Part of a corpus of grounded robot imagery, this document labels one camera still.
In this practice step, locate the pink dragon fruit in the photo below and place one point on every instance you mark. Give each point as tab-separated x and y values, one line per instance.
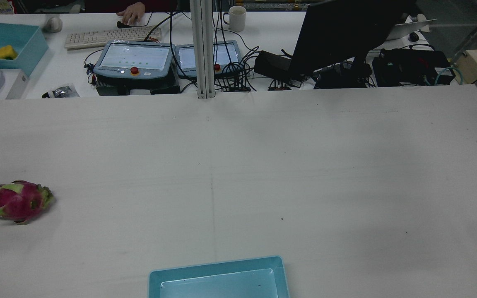
17	200

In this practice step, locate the small grey teach pendant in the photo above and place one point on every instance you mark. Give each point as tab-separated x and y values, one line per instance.
186	58

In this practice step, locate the black box under pendant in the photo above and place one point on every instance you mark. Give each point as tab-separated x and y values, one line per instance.
139	87

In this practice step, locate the white mug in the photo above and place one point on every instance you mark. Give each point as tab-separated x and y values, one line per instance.
237	18

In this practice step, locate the light blue shallow tray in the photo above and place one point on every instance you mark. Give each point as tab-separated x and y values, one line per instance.
222	281

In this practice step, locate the large grey teach pendant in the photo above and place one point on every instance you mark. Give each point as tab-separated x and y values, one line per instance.
135	58

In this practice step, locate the black computer monitor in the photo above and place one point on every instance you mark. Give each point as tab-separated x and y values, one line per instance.
346	33

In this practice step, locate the person in dark red top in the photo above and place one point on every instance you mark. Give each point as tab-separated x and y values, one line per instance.
155	5

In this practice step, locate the beige computer keyboard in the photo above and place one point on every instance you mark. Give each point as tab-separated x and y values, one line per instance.
112	37

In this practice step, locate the black computer mouse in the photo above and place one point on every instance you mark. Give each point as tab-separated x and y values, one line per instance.
121	25

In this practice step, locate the operator hand on mouse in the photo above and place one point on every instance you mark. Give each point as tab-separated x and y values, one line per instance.
132	13

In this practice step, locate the clear bag of metal parts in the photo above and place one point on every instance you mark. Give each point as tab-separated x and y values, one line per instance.
61	91

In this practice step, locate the black electronics box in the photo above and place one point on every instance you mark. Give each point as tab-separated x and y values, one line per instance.
408	66

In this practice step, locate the small black mouse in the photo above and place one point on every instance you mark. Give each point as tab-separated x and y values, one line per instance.
413	36

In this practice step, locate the grey round ball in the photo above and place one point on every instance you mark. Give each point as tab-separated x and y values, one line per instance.
53	25

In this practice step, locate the white product box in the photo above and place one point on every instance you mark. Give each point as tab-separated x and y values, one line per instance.
15	85

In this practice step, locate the light blue deep bin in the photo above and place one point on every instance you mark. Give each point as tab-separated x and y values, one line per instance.
27	45

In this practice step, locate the yellow toy fruit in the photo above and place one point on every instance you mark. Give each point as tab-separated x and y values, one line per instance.
7	52

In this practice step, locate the aluminium profile post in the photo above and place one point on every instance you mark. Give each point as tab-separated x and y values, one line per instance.
203	49

